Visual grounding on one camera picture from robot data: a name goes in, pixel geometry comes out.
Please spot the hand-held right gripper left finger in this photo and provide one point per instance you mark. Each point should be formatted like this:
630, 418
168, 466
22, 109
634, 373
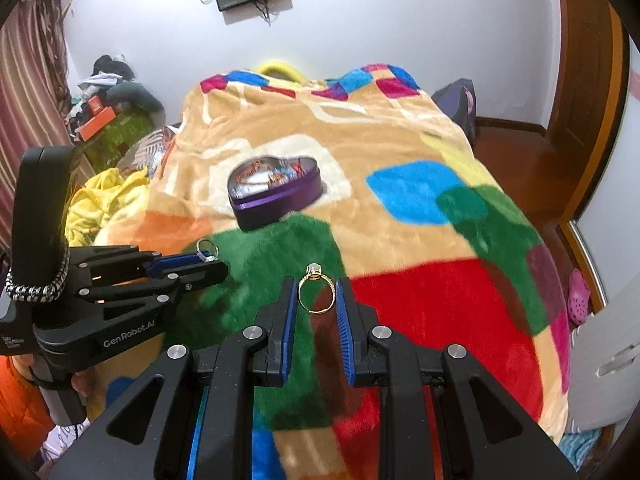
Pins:
288, 325

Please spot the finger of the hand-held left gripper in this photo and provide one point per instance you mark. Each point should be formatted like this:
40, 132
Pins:
200, 277
175, 263

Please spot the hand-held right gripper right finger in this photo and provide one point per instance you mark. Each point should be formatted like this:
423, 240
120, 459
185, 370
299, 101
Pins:
344, 330

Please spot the purple heart-shaped tin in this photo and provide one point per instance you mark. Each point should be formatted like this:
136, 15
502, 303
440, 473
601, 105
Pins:
280, 205

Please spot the person's left hand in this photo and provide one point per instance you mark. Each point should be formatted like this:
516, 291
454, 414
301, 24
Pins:
82, 384

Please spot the yellow cloth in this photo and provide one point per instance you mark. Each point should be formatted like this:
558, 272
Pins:
105, 200

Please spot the orange box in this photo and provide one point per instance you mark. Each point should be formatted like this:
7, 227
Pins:
97, 122

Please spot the green cloth-covered stand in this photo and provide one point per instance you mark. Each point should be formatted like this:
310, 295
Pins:
120, 135

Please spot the colourful patchwork fleece blanket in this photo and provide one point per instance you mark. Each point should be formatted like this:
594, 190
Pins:
400, 240

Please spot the striped red curtain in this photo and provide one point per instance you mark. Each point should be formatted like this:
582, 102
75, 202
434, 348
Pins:
30, 85

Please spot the patterned bed sheet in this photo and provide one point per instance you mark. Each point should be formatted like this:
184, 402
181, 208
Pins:
150, 147

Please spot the pile of dark clothes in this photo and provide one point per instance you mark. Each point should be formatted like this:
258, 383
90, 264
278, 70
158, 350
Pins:
125, 90

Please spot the person's orange clothing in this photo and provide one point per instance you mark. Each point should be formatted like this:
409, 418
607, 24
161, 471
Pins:
22, 405

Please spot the pink clog shoe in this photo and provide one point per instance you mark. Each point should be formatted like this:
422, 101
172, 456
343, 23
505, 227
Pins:
579, 295

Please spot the dark backpack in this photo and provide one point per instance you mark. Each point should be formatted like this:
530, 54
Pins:
455, 110

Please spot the light blue cloth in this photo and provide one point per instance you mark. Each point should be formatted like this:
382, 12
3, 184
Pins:
582, 447

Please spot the white suitcase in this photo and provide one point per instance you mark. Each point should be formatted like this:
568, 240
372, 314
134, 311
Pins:
610, 350

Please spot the white wardrobe door with hearts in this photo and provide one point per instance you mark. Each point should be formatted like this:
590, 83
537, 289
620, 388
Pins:
615, 185

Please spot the brown wooden door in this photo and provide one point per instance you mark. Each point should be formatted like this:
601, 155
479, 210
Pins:
585, 85

